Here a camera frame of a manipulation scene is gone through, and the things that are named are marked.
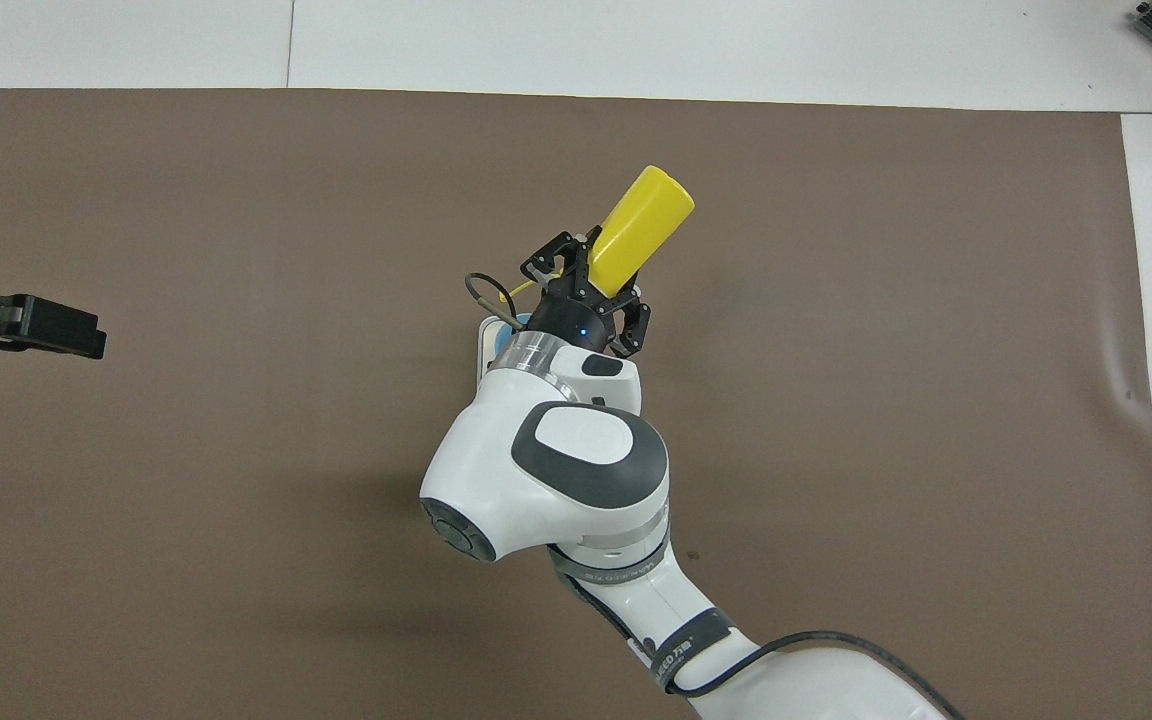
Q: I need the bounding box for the silver digital kitchen scale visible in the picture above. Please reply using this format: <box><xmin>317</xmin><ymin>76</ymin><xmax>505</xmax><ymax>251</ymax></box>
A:
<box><xmin>476</xmin><ymin>315</ymin><xmax>522</xmax><ymax>389</ymax></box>

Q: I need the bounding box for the black velcro cable strap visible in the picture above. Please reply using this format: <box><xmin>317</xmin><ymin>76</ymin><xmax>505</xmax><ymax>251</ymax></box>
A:
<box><xmin>648</xmin><ymin>608</ymin><xmax>739</xmax><ymax>693</ymax></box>

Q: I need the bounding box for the brown table mat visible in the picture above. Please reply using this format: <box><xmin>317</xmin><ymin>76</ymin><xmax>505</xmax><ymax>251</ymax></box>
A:
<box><xmin>0</xmin><ymin>88</ymin><xmax>1152</xmax><ymax>720</ymax></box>

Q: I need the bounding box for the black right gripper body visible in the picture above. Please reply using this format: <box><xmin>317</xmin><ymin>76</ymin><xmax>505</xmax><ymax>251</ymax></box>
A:
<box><xmin>534</xmin><ymin>272</ymin><xmax>629</xmax><ymax>353</ymax></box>

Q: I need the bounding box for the yellow squeeze bottle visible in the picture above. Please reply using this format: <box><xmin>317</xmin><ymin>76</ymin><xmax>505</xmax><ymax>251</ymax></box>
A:
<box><xmin>498</xmin><ymin>165</ymin><xmax>696</xmax><ymax>301</ymax></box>

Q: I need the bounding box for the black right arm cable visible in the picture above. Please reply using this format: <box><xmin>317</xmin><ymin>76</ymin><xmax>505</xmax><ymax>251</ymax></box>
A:
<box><xmin>465</xmin><ymin>272</ymin><xmax>962</xmax><ymax>720</ymax></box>

